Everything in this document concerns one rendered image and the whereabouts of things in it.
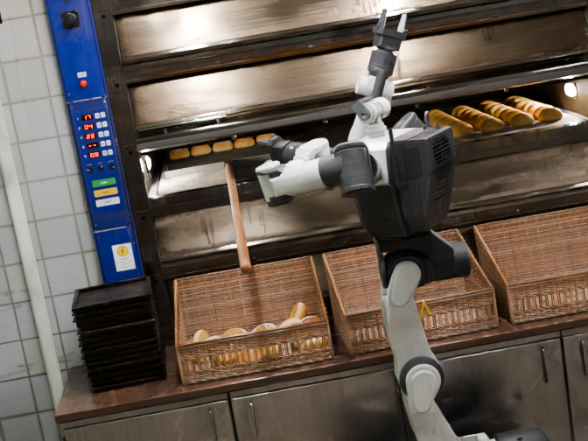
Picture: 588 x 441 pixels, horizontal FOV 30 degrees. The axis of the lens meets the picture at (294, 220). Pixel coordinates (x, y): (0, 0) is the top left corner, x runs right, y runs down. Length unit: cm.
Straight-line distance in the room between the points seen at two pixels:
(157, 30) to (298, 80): 57
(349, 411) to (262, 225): 83
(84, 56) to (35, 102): 26
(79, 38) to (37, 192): 61
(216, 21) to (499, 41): 109
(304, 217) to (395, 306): 98
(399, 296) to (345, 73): 115
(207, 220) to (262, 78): 60
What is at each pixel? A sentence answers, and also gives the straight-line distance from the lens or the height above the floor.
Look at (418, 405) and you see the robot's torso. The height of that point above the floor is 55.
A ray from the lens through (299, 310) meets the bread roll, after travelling 424.
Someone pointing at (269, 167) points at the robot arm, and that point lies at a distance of 330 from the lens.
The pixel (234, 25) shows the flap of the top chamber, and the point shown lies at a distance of 421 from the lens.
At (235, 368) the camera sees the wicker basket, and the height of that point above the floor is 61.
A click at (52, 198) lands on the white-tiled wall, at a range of 432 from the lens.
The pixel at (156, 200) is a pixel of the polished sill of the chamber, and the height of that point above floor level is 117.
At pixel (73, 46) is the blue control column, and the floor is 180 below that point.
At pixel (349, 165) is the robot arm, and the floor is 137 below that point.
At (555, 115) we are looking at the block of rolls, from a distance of 463.
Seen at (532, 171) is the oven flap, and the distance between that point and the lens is 447.
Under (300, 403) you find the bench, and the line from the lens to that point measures 395.
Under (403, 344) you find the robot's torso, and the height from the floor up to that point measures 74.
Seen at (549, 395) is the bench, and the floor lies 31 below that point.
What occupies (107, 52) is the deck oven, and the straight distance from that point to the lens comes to 423.
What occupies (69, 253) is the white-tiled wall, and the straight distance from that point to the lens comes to 435.
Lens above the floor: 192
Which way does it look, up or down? 12 degrees down
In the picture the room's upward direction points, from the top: 9 degrees counter-clockwise
